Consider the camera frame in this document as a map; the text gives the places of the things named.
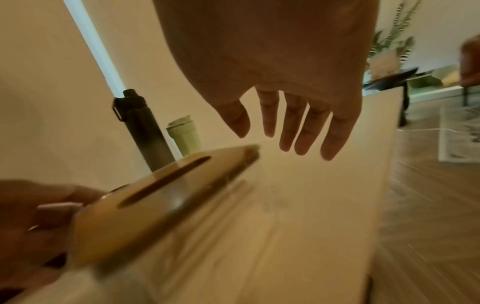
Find black water bottle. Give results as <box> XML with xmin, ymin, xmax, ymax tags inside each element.
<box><xmin>112</xmin><ymin>88</ymin><xmax>177</xmax><ymax>173</ymax></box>

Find person's left hand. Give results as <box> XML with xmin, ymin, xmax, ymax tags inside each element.
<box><xmin>0</xmin><ymin>178</ymin><xmax>110</xmax><ymax>297</ymax></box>

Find pale green tumbler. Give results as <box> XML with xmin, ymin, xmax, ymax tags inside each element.
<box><xmin>165</xmin><ymin>115</ymin><xmax>204</xmax><ymax>159</ymax></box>

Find black side table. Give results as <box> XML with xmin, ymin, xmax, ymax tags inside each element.
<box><xmin>362</xmin><ymin>67</ymin><xmax>420</xmax><ymax>127</ymax></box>

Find person's right hand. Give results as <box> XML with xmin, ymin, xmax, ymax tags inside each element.
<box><xmin>151</xmin><ymin>0</ymin><xmax>380</xmax><ymax>162</ymax></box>

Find patterned white rug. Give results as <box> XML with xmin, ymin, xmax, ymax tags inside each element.
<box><xmin>438</xmin><ymin>104</ymin><xmax>480</xmax><ymax>163</ymax></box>

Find white light strip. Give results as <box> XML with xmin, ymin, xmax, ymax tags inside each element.
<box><xmin>62</xmin><ymin>0</ymin><xmax>127</xmax><ymax>99</ymax></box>

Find brown chair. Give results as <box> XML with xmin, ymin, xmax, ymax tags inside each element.
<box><xmin>459</xmin><ymin>33</ymin><xmax>480</xmax><ymax>107</ymax></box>

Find white cable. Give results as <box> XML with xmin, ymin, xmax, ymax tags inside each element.
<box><xmin>396</xmin><ymin>126</ymin><xmax>480</xmax><ymax>133</ymax></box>

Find wooden cutting board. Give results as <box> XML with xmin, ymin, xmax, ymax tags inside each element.
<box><xmin>68</xmin><ymin>144</ymin><xmax>262</xmax><ymax>268</ymax></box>

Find green potted plant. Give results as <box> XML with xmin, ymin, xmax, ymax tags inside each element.
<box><xmin>368</xmin><ymin>0</ymin><xmax>424</xmax><ymax>80</ymax></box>

